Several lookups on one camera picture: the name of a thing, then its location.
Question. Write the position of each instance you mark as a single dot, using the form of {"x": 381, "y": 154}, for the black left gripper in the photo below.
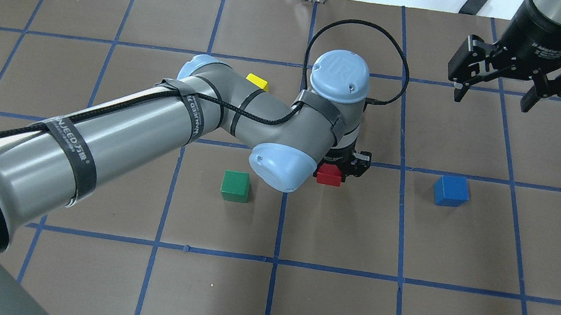
{"x": 353, "y": 163}

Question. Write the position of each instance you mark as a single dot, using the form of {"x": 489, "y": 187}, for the brown paper table mat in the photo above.
{"x": 162, "y": 241}

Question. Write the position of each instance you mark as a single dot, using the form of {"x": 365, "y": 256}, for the black power adapter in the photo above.
{"x": 472, "y": 7}

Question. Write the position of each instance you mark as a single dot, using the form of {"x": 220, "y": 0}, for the red wooden block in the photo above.
{"x": 329, "y": 175}

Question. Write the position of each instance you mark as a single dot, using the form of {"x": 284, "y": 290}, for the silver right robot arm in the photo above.
{"x": 529, "y": 49}

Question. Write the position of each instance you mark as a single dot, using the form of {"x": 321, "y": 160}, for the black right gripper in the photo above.
{"x": 541, "y": 37}

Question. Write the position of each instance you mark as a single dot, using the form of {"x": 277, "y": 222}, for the blue wooden block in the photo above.
{"x": 450, "y": 191}

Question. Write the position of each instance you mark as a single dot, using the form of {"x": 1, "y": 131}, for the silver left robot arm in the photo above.
{"x": 62, "y": 160}

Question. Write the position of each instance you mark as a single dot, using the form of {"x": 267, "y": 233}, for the yellow wooden block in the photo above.
{"x": 258, "y": 81}

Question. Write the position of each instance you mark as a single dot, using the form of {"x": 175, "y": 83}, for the green wooden block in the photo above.
{"x": 235, "y": 186}

